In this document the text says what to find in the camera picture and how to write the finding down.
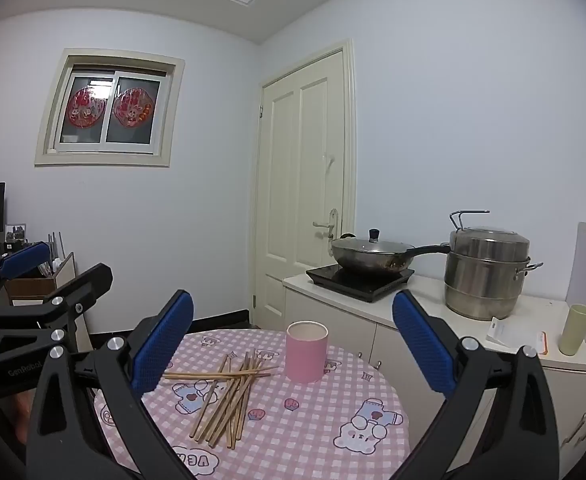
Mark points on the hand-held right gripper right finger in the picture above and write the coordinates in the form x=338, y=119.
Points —
x=423, y=350

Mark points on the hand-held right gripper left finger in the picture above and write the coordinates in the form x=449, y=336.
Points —
x=165, y=342

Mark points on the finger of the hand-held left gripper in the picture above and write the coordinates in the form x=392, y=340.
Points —
x=93, y=282
x=23, y=260

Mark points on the bunch of wooden chopsticks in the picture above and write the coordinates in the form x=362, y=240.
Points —
x=233, y=400

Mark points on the pink cup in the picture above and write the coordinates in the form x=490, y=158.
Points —
x=305, y=355

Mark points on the wooden side cabinet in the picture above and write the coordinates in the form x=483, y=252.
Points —
x=65, y=272

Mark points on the metal rods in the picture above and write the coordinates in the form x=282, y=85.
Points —
x=55, y=250

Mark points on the white hanging packet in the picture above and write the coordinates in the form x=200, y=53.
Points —
x=510, y=332

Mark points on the steel steamer pot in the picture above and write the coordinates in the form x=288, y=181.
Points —
x=483, y=280

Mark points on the black induction cooktop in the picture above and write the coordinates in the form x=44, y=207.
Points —
x=358, y=282

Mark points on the white kitchen cabinet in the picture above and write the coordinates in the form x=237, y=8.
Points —
x=333, y=320

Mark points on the glass wok lid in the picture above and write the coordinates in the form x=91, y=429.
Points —
x=368, y=246

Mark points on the orange-edged white case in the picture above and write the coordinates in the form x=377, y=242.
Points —
x=543, y=344

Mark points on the pink checked tablecloth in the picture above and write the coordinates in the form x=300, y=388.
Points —
x=298, y=425

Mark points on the pale green cup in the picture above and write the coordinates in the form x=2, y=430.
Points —
x=575, y=332

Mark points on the red round window decoration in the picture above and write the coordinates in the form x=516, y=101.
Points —
x=133, y=106
x=87, y=107

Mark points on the white framed window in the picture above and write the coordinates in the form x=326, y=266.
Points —
x=110, y=107

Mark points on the white door hook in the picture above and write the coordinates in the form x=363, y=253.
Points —
x=329, y=160

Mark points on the white panel door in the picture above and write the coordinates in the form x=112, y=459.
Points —
x=303, y=170

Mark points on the small photo frame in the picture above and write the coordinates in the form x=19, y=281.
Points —
x=15, y=232

